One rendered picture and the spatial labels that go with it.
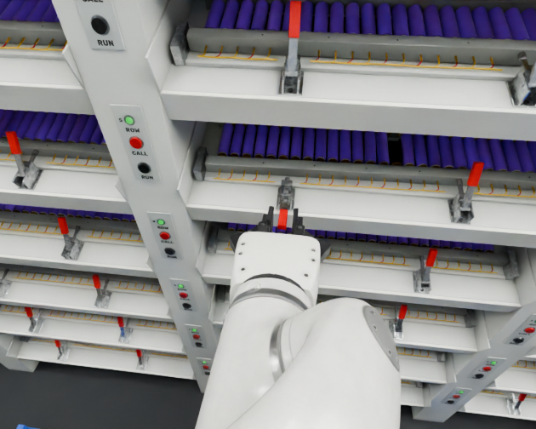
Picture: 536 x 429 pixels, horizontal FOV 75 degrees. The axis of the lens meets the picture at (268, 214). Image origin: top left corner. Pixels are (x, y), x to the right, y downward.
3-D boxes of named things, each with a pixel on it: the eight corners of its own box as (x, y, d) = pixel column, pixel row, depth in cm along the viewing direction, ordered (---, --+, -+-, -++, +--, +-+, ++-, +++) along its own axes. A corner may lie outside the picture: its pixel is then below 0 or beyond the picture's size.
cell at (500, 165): (496, 145, 60) (504, 176, 57) (485, 144, 60) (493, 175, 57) (502, 138, 58) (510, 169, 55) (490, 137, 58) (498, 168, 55)
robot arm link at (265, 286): (222, 350, 36) (228, 327, 39) (308, 359, 36) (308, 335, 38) (218, 290, 32) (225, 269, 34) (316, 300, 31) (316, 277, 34)
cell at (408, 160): (399, 139, 61) (401, 169, 58) (402, 132, 59) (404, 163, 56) (410, 140, 61) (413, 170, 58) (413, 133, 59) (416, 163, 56)
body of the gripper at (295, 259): (222, 330, 38) (240, 264, 47) (317, 340, 37) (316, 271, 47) (219, 277, 34) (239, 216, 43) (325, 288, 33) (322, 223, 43)
